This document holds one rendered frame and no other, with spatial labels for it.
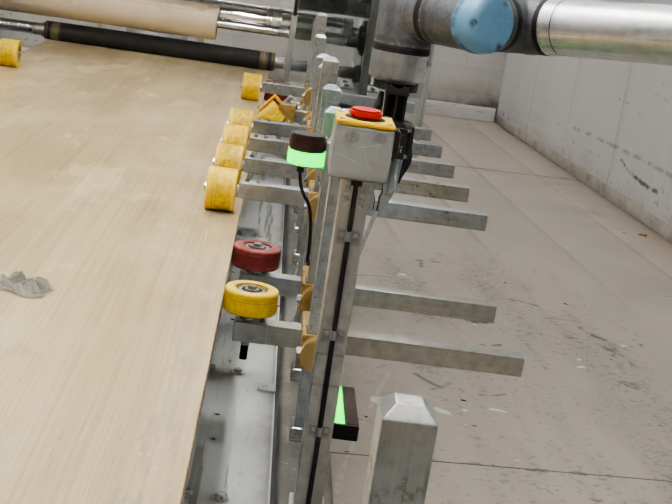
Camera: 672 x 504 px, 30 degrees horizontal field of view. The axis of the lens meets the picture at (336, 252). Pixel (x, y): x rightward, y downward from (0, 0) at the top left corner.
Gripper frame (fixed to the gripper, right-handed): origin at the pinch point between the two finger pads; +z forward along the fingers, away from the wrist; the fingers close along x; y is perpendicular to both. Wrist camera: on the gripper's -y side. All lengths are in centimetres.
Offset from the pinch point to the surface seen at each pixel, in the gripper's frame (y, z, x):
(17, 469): 90, 13, -38
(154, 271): 18.5, 11.6, -33.0
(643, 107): -564, 28, 211
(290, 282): -0.9, 15.8, -11.9
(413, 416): 129, -12, -8
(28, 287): 37, 11, -48
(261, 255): 1.5, 11.2, -17.3
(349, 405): 11.8, 31.2, -0.3
